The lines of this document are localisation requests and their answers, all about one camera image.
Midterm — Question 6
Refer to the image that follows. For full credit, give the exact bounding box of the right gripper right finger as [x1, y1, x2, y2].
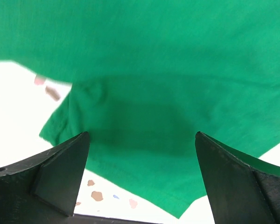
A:
[195, 132, 280, 224]

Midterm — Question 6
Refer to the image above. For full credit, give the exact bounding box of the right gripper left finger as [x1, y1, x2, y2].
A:
[0, 131, 91, 224]

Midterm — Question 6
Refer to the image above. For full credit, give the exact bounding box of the green t shirt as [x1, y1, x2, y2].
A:
[0, 0, 280, 217]

